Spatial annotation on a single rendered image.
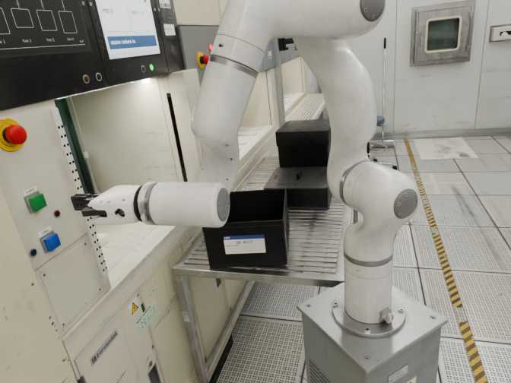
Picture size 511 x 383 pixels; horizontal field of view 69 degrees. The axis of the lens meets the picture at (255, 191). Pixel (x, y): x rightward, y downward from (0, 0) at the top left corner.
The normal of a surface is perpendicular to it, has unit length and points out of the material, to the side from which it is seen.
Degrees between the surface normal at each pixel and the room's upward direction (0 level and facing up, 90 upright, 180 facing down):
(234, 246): 90
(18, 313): 90
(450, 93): 90
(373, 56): 90
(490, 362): 0
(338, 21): 101
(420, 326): 0
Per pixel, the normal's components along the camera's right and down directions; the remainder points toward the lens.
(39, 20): 0.96, 0.00
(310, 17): -0.28, 0.45
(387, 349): -0.11, -0.92
